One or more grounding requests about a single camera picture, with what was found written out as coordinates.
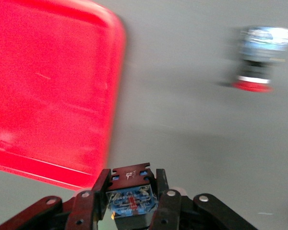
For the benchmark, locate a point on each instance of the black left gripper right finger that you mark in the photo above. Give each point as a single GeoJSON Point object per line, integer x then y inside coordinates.
{"type": "Point", "coordinates": [170, 210]}

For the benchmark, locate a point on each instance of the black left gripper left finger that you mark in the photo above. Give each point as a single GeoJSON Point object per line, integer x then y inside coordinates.
{"type": "Point", "coordinates": [86, 210]}

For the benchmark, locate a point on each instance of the red button red-striped label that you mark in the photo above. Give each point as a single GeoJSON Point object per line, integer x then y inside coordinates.
{"type": "Point", "coordinates": [132, 201]}

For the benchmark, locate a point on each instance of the red button blue-green label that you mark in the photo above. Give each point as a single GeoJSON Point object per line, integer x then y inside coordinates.
{"type": "Point", "coordinates": [261, 48]}

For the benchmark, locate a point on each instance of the red plastic tray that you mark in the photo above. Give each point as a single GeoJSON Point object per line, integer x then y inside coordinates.
{"type": "Point", "coordinates": [50, 83]}

